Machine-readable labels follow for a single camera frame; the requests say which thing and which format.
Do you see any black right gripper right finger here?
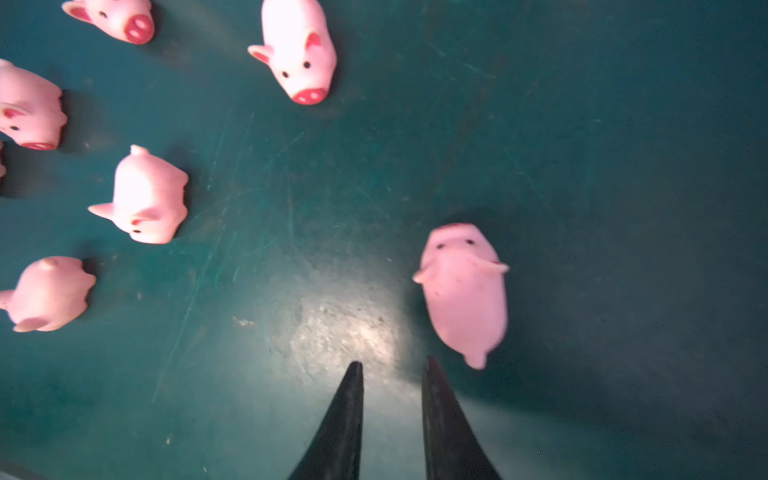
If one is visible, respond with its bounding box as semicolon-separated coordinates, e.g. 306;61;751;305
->
421;356;501;480

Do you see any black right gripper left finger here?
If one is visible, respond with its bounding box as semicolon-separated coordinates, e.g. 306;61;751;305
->
289;361;364;480

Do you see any pink toy pig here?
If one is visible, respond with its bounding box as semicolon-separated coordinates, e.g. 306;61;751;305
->
247;0;337;105
1;256;97;333
88;145;189;244
412;223;509;370
0;142;7;180
1;59;68;151
62;0;155;45

